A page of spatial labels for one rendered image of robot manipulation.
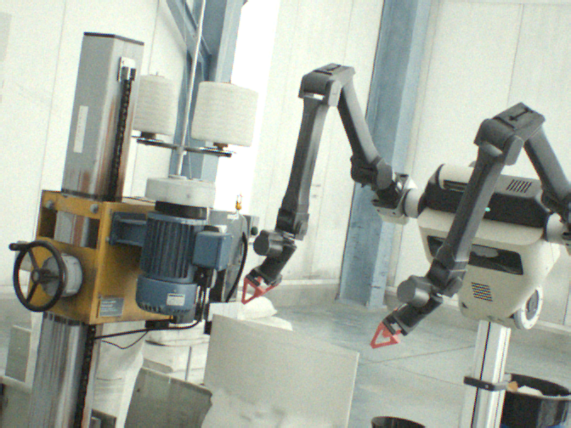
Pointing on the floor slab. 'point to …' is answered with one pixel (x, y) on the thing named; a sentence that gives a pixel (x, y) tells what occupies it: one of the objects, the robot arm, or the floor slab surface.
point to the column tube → (83, 224)
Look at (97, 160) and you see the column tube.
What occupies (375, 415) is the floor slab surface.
